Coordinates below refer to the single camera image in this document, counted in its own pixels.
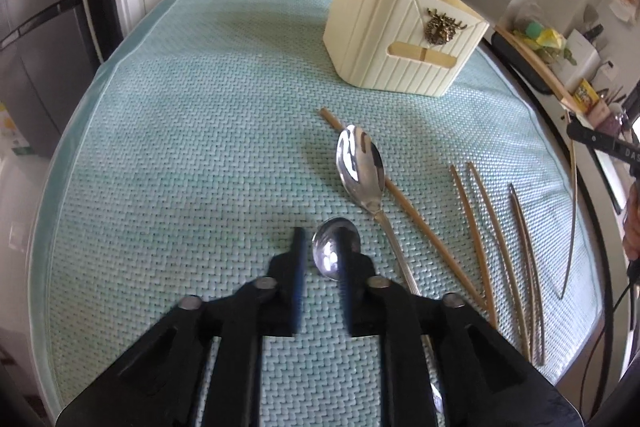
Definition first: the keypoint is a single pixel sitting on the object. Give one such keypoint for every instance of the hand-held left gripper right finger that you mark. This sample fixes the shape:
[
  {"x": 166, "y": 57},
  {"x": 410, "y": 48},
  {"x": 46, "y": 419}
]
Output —
[{"x": 344, "y": 277}]

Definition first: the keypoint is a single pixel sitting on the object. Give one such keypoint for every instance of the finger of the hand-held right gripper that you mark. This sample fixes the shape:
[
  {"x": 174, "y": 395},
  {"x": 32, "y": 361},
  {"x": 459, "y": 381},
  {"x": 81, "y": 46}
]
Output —
[{"x": 584, "y": 135}]

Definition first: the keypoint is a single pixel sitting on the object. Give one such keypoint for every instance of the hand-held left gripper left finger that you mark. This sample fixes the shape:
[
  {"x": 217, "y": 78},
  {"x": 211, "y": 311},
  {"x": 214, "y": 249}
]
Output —
[{"x": 299, "y": 267}]

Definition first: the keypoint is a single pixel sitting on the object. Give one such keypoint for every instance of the small round steel spoon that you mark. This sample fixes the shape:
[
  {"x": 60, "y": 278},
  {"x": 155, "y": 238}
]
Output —
[{"x": 325, "y": 252}]

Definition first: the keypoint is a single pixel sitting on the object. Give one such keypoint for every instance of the large steel spoon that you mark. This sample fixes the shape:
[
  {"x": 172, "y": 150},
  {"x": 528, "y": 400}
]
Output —
[{"x": 357, "y": 172}]

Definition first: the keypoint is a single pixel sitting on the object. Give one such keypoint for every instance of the cream ribbed utensil holder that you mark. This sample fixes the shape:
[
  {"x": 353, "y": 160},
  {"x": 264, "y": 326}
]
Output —
[{"x": 380, "y": 32}]

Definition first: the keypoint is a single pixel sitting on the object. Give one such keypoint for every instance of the person's right hand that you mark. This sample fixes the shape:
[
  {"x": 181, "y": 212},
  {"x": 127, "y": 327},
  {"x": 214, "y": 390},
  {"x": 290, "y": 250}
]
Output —
[{"x": 633, "y": 227}]

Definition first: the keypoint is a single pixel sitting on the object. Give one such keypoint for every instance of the yellow snack packet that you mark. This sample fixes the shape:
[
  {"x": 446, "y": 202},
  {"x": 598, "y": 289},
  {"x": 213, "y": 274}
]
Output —
[{"x": 584, "y": 94}]

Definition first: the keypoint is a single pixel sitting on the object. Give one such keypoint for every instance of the white knife holder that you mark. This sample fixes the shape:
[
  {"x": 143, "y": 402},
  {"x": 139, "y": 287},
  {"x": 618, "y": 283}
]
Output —
[{"x": 582, "y": 54}]

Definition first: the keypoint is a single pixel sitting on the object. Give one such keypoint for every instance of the wooden cutting board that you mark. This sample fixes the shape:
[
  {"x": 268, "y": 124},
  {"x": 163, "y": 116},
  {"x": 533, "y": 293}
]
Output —
[{"x": 537, "y": 64}]

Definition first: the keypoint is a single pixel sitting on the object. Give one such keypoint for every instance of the black tray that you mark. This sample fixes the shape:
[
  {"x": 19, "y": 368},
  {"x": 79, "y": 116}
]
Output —
[{"x": 520, "y": 67}]

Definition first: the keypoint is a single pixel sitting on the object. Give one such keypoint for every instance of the yellow green plastic bag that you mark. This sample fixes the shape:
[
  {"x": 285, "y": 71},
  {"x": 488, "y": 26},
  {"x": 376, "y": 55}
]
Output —
[{"x": 542, "y": 38}]

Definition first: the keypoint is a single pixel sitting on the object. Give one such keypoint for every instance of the teal woven mat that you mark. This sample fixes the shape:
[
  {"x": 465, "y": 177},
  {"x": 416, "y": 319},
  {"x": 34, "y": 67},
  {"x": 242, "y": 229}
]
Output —
[{"x": 175, "y": 132}]

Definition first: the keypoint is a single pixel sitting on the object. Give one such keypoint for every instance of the dark grey refrigerator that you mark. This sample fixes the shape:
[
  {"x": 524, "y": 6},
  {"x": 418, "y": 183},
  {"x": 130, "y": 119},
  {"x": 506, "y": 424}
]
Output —
[{"x": 35, "y": 7}]

